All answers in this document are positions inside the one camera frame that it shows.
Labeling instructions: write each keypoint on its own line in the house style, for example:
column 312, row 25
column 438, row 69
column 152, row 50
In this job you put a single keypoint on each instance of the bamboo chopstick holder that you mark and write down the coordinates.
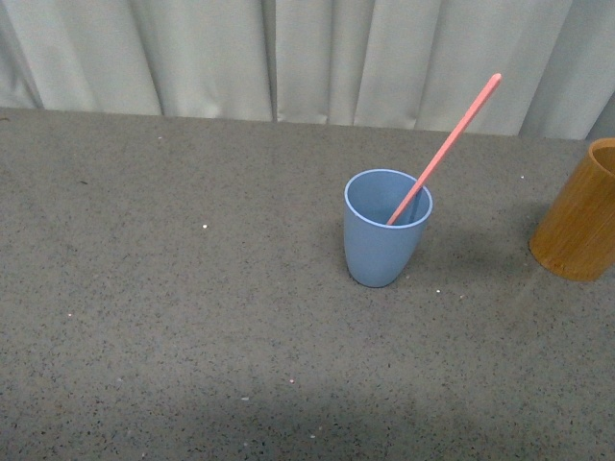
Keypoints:
column 575, row 239

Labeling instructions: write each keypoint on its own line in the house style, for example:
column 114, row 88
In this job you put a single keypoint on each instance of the pink chopstick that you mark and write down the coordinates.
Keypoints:
column 470, row 114

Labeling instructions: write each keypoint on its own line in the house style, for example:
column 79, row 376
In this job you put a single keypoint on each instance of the blue plastic cup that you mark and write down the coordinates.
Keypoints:
column 377, row 252

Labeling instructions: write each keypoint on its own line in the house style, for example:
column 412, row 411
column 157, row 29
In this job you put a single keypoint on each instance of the white curtain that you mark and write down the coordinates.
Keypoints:
column 405, row 64

